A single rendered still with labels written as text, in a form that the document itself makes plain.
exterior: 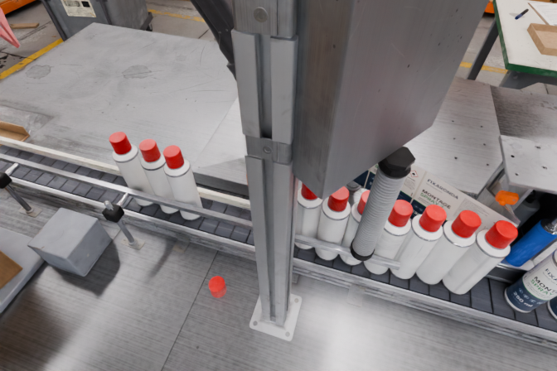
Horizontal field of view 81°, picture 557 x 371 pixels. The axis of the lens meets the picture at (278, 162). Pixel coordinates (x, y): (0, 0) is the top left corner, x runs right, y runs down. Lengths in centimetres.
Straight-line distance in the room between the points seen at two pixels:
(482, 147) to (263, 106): 87
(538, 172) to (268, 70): 49
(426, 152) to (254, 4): 82
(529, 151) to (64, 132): 120
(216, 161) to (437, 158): 60
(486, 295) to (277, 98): 65
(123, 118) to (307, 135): 98
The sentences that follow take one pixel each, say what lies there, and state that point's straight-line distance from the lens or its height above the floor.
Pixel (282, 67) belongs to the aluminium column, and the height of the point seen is 141.
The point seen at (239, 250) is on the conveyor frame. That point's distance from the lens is 76.
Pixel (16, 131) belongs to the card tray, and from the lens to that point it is 131.
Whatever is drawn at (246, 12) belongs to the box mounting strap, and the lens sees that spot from 23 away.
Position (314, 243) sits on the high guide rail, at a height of 96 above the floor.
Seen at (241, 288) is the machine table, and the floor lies 83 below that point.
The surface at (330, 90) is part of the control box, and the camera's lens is 22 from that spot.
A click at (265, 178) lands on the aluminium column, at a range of 34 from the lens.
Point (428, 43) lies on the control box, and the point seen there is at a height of 141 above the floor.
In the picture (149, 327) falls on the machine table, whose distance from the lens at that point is 77.
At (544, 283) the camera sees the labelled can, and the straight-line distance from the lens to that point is 73.
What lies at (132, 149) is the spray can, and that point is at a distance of 74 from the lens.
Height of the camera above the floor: 153
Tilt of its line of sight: 48 degrees down
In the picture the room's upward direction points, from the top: straight up
